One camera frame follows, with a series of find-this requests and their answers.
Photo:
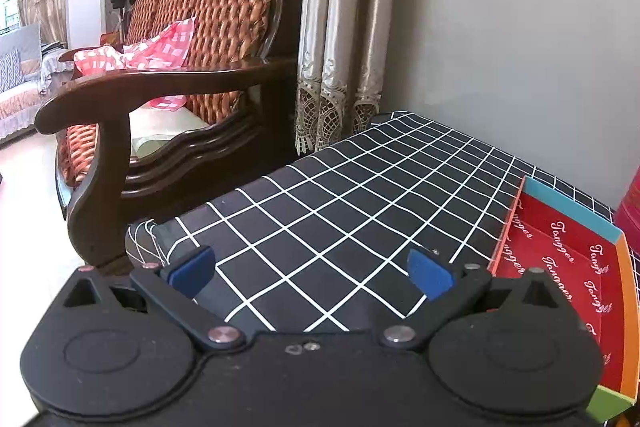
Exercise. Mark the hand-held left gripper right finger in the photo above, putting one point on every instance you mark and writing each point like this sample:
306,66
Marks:
427,276

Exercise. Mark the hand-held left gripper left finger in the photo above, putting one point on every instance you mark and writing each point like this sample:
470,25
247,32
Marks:
192,272

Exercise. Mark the red cardboard box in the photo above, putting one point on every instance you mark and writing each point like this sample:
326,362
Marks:
550,247

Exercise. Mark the black white checkered tablecloth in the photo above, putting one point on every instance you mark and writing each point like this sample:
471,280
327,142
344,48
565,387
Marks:
350,207

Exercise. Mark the pale seat cushion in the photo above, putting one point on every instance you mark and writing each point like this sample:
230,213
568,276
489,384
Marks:
165,127

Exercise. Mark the red thermos flask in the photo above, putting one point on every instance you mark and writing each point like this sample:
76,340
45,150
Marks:
631,212

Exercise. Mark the pink checkered cloth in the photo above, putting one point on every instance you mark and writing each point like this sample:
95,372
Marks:
160,49

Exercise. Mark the grey covered sofa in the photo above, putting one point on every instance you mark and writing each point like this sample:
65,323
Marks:
27,107

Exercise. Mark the wooden sofa with orange cushions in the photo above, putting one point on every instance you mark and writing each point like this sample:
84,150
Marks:
230,7

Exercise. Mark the zigzag patterned pillow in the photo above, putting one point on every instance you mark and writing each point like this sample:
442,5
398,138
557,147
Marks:
10,71

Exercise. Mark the beige satin curtain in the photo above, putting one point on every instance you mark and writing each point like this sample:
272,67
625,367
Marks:
345,7

